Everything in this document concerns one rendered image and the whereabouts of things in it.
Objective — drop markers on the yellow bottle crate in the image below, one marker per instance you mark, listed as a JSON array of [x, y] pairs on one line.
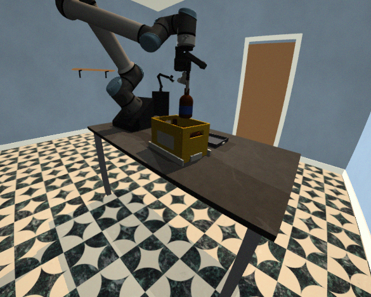
[[176, 140]]

